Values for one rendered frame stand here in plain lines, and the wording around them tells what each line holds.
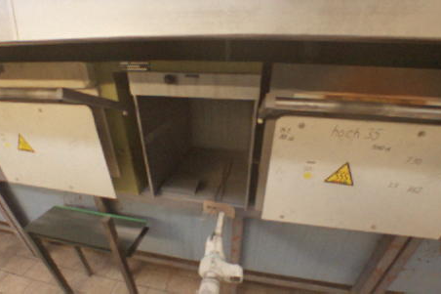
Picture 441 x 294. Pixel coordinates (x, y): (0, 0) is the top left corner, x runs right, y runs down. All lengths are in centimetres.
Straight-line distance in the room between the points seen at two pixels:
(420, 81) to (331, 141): 34
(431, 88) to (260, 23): 63
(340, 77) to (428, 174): 38
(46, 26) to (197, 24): 30
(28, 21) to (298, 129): 65
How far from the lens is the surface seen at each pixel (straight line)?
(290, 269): 133
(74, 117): 81
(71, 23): 47
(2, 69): 114
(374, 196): 76
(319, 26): 34
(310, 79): 67
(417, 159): 75
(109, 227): 89
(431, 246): 140
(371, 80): 74
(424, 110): 54
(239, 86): 62
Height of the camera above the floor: 146
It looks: 25 degrees down
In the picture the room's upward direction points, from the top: 1 degrees clockwise
